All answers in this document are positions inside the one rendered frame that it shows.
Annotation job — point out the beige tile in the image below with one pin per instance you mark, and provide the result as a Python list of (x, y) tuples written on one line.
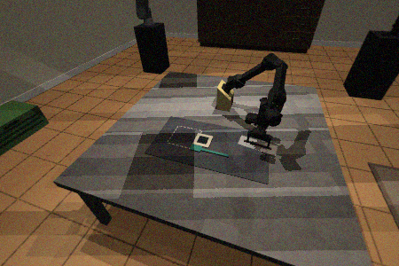
[(202, 140)]

